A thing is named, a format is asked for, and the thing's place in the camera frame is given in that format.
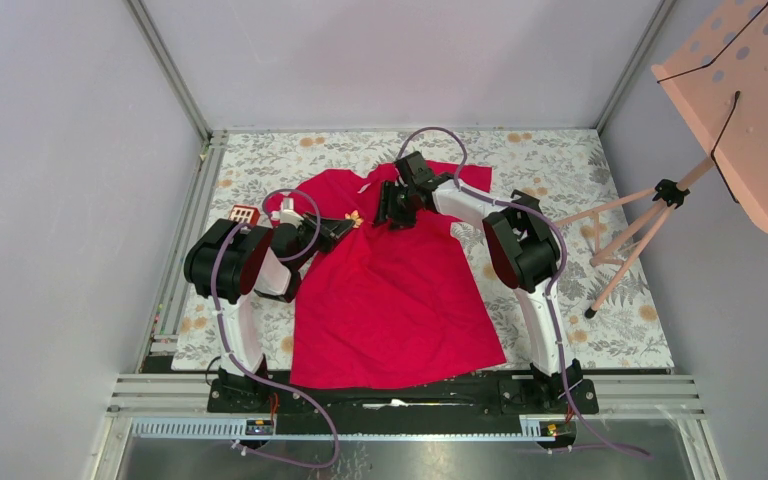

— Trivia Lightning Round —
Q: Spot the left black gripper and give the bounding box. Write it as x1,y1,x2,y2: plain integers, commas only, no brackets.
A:
291,211,355,270

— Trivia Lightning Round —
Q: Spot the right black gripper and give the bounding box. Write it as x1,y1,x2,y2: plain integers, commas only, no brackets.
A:
371,180,418,232

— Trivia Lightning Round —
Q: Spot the orange glitter brooch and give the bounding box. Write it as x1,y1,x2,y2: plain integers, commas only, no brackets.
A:
344,210,364,229

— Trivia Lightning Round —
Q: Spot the red t-shirt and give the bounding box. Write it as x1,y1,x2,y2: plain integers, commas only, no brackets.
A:
291,165,506,389

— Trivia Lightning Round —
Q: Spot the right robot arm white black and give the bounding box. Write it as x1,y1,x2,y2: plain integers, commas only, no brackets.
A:
374,152,599,416

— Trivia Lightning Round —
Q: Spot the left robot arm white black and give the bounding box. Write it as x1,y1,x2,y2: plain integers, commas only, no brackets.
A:
183,212,356,413

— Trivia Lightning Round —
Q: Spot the red toy block house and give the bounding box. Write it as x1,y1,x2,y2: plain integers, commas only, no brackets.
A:
228,204,261,226

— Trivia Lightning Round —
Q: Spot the floral patterned table mat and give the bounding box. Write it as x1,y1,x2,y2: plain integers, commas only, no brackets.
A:
170,129,675,372

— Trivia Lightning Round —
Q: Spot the pink perforated music stand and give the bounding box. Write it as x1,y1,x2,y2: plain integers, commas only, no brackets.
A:
563,1,768,318

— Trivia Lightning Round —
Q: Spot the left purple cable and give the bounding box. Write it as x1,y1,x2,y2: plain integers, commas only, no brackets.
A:
209,188,342,470

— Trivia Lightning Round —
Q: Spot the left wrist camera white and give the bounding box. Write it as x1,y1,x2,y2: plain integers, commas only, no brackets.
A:
270,197,304,227

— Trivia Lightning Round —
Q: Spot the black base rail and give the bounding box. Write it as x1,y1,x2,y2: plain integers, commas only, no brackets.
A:
215,371,572,428

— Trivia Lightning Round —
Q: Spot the silver slotted cable duct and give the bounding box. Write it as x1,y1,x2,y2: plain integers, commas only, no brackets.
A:
131,407,558,443

